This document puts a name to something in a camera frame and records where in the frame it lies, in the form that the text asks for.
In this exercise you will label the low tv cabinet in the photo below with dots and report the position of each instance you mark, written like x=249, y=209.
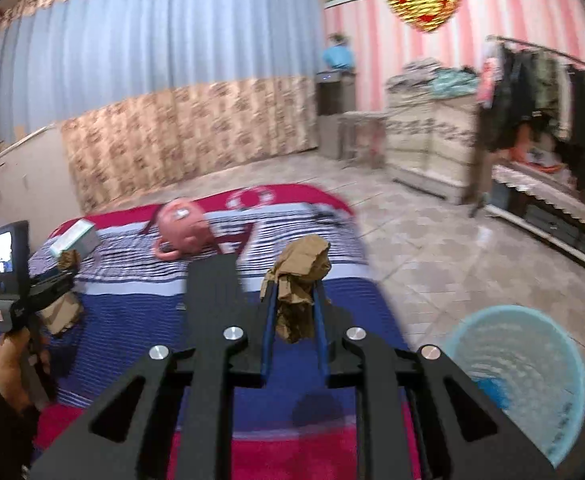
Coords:
x=540, y=205

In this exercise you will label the teal tissue box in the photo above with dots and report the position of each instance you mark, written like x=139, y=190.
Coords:
x=82, y=237

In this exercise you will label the grey water dispenser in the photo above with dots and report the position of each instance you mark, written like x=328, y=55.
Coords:
x=335, y=95

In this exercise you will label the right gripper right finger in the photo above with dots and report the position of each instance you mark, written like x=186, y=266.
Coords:
x=418, y=415

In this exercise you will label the blue and floral curtain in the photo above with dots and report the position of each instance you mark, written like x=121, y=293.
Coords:
x=152, y=92

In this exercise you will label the black flat case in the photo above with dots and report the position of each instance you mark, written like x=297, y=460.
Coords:
x=214, y=299

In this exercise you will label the person left hand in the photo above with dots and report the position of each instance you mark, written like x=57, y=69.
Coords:
x=15, y=387

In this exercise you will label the white side cabinet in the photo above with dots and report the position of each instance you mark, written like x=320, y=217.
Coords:
x=36, y=184

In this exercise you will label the pile of folded clothes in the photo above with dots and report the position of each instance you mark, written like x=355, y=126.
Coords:
x=430, y=76

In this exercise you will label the light blue laundry basket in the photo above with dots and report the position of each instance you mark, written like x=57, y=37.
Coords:
x=544, y=371

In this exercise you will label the blue cloth covered bottle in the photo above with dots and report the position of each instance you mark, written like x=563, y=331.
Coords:
x=339, y=57

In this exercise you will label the clothes rack with garments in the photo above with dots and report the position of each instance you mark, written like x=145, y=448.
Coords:
x=531, y=119

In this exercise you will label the patterned cloth covered cabinet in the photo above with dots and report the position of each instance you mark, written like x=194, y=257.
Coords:
x=430, y=143

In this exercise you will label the blue plastic bag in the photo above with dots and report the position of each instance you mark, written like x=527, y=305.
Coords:
x=496, y=389

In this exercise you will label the striped blue red bedspread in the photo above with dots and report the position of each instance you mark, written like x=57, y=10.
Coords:
x=294, y=427

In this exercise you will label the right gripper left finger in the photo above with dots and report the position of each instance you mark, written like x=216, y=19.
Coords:
x=127, y=432

